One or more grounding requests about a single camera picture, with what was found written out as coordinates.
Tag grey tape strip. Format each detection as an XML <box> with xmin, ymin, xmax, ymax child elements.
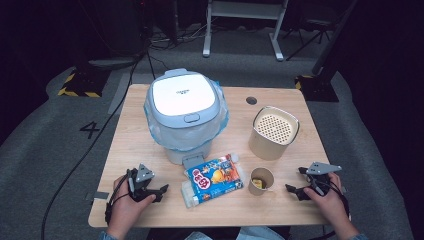
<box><xmin>85</xmin><ymin>190</ymin><xmax>110</xmax><ymax>202</ymax></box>

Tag person's right hand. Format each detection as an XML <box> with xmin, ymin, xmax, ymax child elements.
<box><xmin>302</xmin><ymin>172</ymin><xmax>352</xmax><ymax>231</ymax></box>

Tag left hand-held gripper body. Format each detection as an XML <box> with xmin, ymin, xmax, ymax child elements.
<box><xmin>126</xmin><ymin>163</ymin><xmax>158</xmax><ymax>203</ymax></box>

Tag tangled floor cables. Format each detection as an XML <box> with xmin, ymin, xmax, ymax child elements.
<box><xmin>149</xmin><ymin>23</ymin><xmax>209</xmax><ymax>49</ymax></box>

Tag person's left hand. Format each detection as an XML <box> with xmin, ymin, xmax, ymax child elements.
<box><xmin>107</xmin><ymin>174</ymin><xmax>157</xmax><ymax>232</ymax></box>

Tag left hand-held gripper cable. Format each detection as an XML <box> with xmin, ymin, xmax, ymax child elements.
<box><xmin>104</xmin><ymin>170</ymin><xmax>133</xmax><ymax>225</ymax></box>

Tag blue snack packet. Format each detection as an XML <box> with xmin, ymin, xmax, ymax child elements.
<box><xmin>180</xmin><ymin>152</ymin><xmax>246</xmax><ymax>210</ymax></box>

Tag light blue pedal trash can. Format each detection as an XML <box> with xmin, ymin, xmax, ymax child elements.
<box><xmin>147</xmin><ymin>68</ymin><xmax>223</xmax><ymax>170</ymax></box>

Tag black tripod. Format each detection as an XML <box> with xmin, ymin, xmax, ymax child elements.
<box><xmin>283</xmin><ymin>14</ymin><xmax>332</xmax><ymax>62</ymax></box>

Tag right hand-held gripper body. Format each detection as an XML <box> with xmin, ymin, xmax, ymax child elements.
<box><xmin>297</xmin><ymin>161</ymin><xmax>343</xmax><ymax>198</ymax></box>

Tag hand-held gripper cable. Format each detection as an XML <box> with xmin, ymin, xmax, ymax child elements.
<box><xmin>104</xmin><ymin>170</ymin><xmax>133</xmax><ymax>225</ymax></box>
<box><xmin>308</xmin><ymin>178</ymin><xmax>352</xmax><ymax>240</ymax></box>

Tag right hand-held gripper cable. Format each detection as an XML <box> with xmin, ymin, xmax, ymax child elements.
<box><xmin>308</xmin><ymin>178</ymin><xmax>352</xmax><ymax>240</ymax></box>

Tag white desk frame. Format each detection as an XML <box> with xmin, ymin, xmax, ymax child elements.
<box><xmin>202</xmin><ymin>0</ymin><xmax>290</xmax><ymax>62</ymax></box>

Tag pale blue plastic trash bag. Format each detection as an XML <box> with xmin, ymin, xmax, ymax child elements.
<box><xmin>143</xmin><ymin>79</ymin><xmax>231</xmax><ymax>153</ymax></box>

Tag brown paper cup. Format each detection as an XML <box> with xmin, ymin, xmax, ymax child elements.
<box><xmin>247</xmin><ymin>166</ymin><xmax>276</xmax><ymax>197</ymax></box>

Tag black slanted stand pole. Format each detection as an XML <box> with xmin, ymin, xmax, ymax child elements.
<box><xmin>311</xmin><ymin>0</ymin><xmax>358</xmax><ymax>77</ymax></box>

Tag beige container with strainer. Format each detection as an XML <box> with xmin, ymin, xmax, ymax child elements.
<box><xmin>247</xmin><ymin>105</ymin><xmax>301</xmax><ymax>162</ymax></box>

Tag long black floor cable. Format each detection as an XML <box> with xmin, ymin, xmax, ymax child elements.
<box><xmin>40</xmin><ymin>49</ymin><xmax>149</xmax><ymax>240</ymax></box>

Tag striped black stand base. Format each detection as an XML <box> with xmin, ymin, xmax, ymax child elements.
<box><xmin>57</xmin><ymin>66</ymin><xmax>112</xmax><ymax>99</ymax></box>
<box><xmin>294</xmin><ymin>74</ymin><xmax>340</xmax><ymax>103</ymax></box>

